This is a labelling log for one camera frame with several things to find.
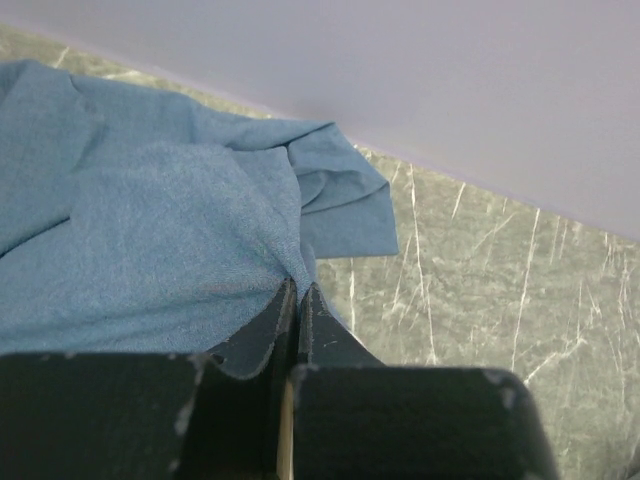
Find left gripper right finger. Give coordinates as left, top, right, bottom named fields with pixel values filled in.
left=291, top=286, right=558, bottom=479

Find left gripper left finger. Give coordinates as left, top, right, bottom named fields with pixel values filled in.
left=1, top=280, right=296, bottom=479

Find blue fabric pillowcase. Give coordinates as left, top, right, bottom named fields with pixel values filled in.
left=1, top=60, right=399, bottom=353

